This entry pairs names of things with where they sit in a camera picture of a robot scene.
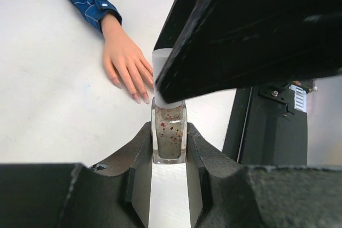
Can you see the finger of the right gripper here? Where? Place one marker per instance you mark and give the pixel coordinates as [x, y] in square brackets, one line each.
[228, 44]
[175, 22]

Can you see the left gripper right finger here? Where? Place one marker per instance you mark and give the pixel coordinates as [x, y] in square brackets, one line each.
[223, 193]

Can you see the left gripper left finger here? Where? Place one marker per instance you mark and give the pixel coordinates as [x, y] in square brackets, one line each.
[115, 192]

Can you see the white nail polish cap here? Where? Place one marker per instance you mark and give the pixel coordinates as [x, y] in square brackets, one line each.
[159, 58]

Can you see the clear nail polish bottle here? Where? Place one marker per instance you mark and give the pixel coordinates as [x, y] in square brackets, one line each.
[169, 134]

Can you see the mannequin hand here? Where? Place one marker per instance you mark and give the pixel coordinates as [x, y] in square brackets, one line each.
[124, 62]

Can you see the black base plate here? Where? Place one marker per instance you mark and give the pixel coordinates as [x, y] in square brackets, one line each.
[265, 128]

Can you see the right white cable duct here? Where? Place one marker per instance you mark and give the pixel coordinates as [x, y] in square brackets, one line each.
[300, 98]

